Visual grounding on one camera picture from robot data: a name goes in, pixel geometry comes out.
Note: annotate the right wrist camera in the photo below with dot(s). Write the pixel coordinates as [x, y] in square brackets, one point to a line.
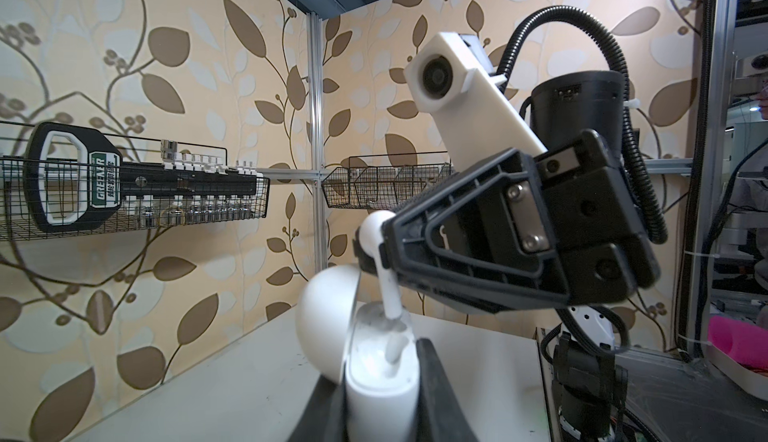
[451, 80]

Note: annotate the white round earbud case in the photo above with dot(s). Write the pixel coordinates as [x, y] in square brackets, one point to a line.
[346, 344]

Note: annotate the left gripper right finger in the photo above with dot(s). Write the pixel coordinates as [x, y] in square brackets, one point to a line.
[439, 415]

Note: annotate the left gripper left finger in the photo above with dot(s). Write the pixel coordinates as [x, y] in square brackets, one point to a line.
[324, 416]

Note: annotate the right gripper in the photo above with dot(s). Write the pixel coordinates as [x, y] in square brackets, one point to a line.
[482, 241]

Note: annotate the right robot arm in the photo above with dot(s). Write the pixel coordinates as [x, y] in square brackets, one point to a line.
[582, 349]

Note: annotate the black socket set holder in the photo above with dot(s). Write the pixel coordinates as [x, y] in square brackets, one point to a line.
[120, 178]

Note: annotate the white earbud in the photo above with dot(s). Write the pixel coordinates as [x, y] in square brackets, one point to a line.
[394, 348]
[371, 241]

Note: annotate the right side wire basket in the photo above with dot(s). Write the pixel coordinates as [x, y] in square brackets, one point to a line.
[383, 181]

